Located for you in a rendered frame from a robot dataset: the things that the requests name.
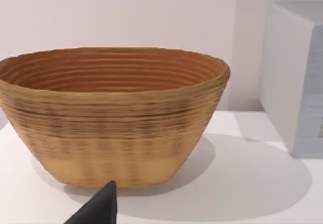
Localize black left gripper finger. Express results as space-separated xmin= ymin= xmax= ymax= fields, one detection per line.
xmin=63 ymin=180 xmax=118 ymax=224

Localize pale microwave oven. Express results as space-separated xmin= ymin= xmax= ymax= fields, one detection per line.
xmin=258 ymin=1 xmax=323 ymax=159

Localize woven wooden basket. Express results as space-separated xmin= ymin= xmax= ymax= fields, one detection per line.
xmin=0 ymin=47 xmax=231 ymax=188

